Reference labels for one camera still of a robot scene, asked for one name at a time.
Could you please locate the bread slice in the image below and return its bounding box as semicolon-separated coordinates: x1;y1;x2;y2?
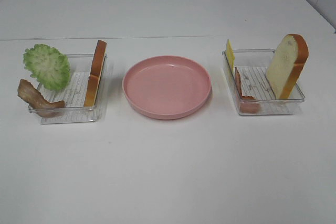
84;40;107;106
266;34;309;100

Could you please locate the brown bacon strip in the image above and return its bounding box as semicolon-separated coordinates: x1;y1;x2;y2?
17;79;66;118

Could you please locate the pink round plate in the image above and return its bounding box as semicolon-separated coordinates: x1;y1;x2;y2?
122;56;212;120

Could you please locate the clear left plastic tray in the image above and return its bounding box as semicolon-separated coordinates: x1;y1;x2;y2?
28;54;110;124

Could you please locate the green lettuce leaf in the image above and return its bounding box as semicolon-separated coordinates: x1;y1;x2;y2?
23;44;71;91

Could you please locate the clear right plastic tray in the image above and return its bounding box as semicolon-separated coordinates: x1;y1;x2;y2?
222;49;305;116

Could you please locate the yellow cheese slice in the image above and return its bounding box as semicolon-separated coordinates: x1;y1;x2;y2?
225;39;235;74

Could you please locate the red bacon strip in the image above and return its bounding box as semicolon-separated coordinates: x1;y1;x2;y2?
234;67;260;114

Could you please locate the clear plastic tray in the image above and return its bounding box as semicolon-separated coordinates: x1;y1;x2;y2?
28;54;110;124
222;49;305;116

